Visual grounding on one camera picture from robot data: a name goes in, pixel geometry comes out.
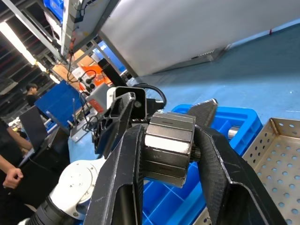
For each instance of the silver metal motor rotor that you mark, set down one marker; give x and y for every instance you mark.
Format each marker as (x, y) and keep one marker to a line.
(233, 132)
(168, 145)

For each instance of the black rectangular bar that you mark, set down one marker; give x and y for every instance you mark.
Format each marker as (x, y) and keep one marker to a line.
(112, 72)

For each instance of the long ceiling light strip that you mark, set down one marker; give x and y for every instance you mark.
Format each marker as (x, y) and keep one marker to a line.
(16, 44)

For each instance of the bystander bare hand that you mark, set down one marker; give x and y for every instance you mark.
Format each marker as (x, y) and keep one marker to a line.
(12, 178)

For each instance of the person in black shirt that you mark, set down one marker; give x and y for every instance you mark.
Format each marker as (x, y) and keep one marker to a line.
(9, 145)
(31, 98)

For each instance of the large white panel board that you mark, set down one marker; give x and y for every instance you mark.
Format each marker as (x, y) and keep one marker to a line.
(187, 28)

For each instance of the grey box with red label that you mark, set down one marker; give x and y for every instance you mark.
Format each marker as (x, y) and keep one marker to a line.
(100, 93)

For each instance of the orange power strip with plugs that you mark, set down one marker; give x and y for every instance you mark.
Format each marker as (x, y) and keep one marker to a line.
(96, 79)

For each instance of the blue compartment tray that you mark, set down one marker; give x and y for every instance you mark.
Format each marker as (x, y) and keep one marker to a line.
(243, 122)

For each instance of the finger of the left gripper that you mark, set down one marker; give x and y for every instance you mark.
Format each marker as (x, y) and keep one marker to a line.
(106, 126)
(128, 110)

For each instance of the perforated metal tray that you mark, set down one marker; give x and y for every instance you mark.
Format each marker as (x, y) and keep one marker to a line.
(276, 164)

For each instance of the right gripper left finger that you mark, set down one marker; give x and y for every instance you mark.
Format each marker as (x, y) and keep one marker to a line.
(117, 175)

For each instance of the grey metal shelf rack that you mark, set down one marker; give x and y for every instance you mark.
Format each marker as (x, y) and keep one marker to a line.
(70, 23)

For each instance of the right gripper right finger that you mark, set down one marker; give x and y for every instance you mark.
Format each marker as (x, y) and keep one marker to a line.
(218, 168)

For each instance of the dark laptop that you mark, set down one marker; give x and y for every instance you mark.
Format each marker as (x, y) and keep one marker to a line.
(32, 131)

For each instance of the blue plastic bin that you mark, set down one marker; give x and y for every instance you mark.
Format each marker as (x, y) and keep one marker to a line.
(54, 7)

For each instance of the blue panel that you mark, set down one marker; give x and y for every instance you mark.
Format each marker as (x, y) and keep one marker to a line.
(58, 100)

